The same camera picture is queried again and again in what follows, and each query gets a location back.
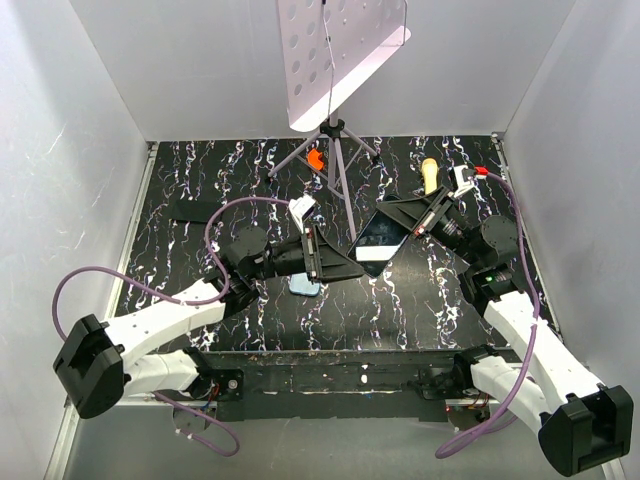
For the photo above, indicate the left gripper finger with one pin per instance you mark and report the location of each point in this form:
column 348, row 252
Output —
column 321, row 245
column 335, row 266

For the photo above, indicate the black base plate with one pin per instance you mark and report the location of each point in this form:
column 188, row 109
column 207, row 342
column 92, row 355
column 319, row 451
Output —
column 405, row 404

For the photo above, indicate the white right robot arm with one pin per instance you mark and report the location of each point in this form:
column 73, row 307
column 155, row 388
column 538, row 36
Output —
column 579, row 422

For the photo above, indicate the cream wooden recorder flute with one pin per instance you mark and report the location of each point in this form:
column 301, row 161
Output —
column 430, row 174

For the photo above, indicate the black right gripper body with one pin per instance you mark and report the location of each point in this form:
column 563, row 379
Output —
column 452, row 231

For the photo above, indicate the orange plastic piece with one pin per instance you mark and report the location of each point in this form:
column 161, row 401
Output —
column 316, row 159

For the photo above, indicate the aluminium front rail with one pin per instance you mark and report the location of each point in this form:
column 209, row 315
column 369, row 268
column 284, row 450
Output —
column 96, row 389

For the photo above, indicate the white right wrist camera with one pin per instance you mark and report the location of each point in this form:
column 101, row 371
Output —
column 463, row 178

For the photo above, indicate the black smartphone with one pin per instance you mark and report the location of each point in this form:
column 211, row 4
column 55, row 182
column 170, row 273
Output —
column 377, row 244

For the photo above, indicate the white perforated music stand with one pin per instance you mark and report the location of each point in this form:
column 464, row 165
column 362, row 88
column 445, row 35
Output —
column 330, row 49

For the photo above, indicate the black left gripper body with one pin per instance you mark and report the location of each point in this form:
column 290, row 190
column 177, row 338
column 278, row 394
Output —
column 293, row 258

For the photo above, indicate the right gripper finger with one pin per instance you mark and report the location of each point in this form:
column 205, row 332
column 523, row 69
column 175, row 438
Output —
column 441, row 193
column 412, row 214

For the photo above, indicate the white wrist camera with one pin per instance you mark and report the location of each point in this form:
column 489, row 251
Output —
column 300, row 209
column 463, row 178

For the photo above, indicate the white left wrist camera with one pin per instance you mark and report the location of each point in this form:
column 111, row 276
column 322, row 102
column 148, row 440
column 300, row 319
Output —
column 300, row 209

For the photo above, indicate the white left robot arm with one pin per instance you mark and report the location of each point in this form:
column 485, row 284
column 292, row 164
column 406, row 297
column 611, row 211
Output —
column 102, row 362

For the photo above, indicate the black phone case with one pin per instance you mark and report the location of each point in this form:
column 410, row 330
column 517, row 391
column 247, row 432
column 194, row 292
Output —
column 193, row 211

